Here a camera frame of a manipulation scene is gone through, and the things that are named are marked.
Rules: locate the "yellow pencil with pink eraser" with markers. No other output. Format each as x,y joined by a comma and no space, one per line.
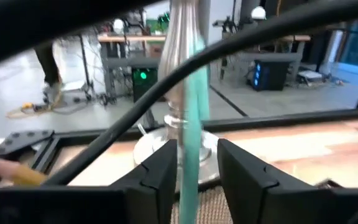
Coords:
23,175

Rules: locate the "black mesh desk organizer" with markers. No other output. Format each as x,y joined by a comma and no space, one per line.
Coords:
213,208

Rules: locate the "computer with green light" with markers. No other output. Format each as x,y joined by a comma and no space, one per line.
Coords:
143,84

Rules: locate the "teal pen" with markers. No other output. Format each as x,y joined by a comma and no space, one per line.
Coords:
191,161

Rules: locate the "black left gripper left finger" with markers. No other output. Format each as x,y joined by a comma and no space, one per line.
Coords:
154,186

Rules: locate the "wooden background workbench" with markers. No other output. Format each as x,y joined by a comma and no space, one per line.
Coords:
126,38

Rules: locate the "person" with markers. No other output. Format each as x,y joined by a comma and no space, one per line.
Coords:
50,68

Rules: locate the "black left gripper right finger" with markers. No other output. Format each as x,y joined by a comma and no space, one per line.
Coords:
244,186

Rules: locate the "black aluminium table frame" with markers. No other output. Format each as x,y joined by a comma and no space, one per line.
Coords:
291,115

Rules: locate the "computer with blue lights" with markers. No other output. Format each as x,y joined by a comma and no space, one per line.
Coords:
272,76

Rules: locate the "white shade silver table lamp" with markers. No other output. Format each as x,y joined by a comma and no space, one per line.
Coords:
172,46

